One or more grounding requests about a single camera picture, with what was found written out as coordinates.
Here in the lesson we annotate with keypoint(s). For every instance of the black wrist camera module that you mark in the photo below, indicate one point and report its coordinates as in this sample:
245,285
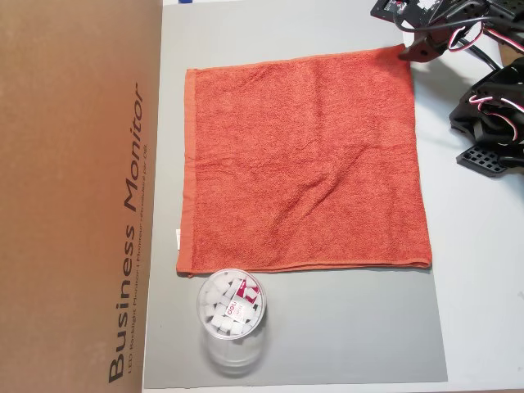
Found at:
389,11

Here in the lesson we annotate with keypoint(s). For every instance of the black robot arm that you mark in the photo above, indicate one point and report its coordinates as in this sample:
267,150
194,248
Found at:
491,102

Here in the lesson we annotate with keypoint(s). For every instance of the orange terry towel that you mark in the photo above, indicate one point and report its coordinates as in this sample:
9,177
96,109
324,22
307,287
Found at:
294,163

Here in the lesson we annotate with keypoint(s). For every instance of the red deli label card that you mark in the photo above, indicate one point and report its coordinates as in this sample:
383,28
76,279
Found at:
241,299

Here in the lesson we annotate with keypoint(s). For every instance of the grey table mat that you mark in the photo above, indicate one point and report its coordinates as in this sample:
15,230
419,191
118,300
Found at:
327,327

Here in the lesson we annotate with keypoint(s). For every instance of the black grid table clamp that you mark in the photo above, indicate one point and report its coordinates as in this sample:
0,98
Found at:
483,161

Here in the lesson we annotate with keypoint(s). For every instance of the white towel label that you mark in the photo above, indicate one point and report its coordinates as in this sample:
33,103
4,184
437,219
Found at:
178,239

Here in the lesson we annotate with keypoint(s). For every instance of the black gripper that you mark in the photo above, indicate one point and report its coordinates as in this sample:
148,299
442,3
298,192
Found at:
422,50

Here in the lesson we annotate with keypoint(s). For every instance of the brown cardboard monitor box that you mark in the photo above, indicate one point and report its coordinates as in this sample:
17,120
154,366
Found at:
69,184

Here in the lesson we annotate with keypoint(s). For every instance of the clear plastic jar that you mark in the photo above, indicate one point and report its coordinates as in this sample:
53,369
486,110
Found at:
231,323

